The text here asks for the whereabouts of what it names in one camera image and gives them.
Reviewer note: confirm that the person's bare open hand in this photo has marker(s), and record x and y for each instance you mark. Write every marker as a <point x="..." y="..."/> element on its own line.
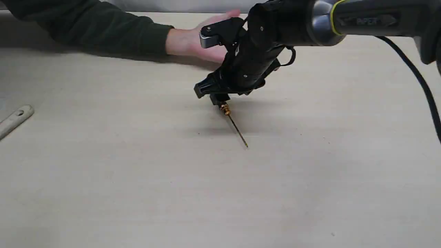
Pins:
<point x="186" y="42"/>

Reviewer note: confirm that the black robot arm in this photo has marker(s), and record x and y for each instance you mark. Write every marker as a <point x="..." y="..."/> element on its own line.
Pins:
<point x="254" y="43"/>

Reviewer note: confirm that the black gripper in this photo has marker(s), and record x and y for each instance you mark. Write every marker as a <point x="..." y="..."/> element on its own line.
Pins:
<point x="242" y="71"/>

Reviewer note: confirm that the black and gold screwdriver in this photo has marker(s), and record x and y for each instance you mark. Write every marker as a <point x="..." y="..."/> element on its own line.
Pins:
<point x="224" y="107"/>

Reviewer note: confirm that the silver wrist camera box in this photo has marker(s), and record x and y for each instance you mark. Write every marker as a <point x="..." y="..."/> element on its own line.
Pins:
<point x="224" y="33"/>

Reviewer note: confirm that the dark green sleeved forearm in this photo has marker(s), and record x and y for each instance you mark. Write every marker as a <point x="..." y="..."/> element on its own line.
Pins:
<point x="93" y="25"/>

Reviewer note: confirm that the wooden handle paint brush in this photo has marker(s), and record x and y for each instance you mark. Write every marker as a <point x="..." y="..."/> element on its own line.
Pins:
<point x="15" y="119"/>

